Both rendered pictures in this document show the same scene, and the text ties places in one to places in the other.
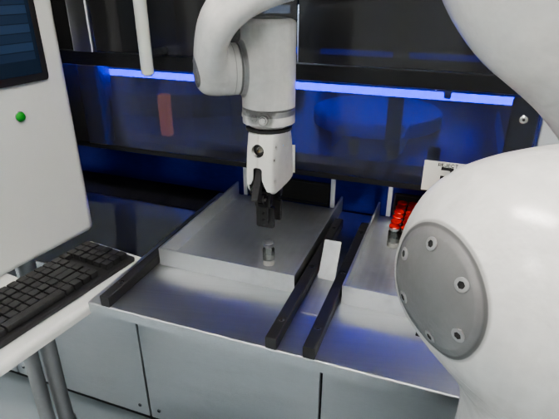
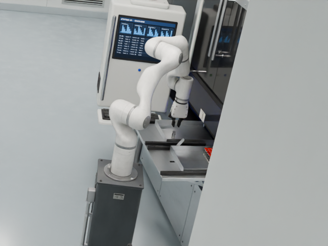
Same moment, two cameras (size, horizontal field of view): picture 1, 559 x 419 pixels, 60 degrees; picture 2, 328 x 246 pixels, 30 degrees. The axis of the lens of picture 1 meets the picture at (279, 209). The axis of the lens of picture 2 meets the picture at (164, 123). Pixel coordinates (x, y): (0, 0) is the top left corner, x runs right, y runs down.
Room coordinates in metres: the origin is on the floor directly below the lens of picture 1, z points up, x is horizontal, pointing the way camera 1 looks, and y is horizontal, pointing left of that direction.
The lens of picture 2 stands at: (-1.60, -2.50, 2.64)
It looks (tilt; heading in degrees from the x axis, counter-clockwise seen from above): 26 degrees down; 48
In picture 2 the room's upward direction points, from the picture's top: 12 degrees clockwise
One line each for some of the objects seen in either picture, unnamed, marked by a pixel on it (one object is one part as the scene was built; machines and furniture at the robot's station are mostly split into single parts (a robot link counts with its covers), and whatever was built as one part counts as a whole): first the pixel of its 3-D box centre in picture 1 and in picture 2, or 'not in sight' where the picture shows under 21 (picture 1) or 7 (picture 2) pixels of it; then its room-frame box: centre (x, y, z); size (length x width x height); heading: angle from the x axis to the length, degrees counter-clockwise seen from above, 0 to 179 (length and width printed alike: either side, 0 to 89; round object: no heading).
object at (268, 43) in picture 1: (265, 62); (184, 86); (0.76, 0.02, 1.24); 0.09 x 0.08 x 0.13; 110
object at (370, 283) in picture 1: (433, 257); (203, 159); (0.76, -0.28, 0.90); 0.34 x 0.26 x 0.04; 160
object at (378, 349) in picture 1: (332, 272); (182, 148); (0.75, -0.10, 0.87); 0.70 x 0.48 x 0.02; 70
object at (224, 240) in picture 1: (260, 227); (185, 132); (0.87, 0.04, 0.90); 0.34 x 0.26 x 0.04; 160
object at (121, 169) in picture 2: not in sight; (123, 158); (0.23, -0.18, 0.95); 0.19 x 0.19 x 0.18
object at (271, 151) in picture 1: (269, 153); (179, 108); (0.76, 0.02, 1.10); 0.10 x 0.08 x 0.11; 160
